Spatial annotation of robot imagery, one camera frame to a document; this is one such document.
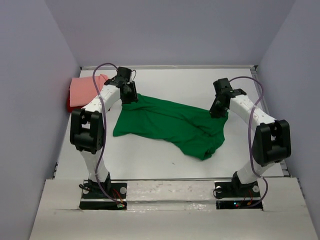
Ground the green t shirt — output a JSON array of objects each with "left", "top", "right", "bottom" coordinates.
[{"left": 112, "top": 94, "right": 229, "bottom": 161}]

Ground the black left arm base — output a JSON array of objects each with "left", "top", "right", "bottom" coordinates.
[{"left": 79, "top": 181, "right": 128, "bottom": 211}]

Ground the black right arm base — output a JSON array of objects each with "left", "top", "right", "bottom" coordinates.
[{"left": 212, "top": 181, "right": 263, "bottom": 210}]

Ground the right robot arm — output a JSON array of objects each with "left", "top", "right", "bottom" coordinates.
[{"left": 209, "top": 78, "right": 292, "bottom": 199}]

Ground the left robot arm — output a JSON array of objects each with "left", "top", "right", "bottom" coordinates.
[{"left": 70, "top": 63, "right": 138, "bottom": 201}]

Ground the pink t shirt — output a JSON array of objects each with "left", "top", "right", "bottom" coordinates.
[{"left": 68, "top": 76, "right": 97, "bottom": 108}]

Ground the dark red t shirt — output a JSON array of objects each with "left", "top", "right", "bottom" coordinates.
[{"left": 65, "top": 96, "right": 113, "bottom": 114}]

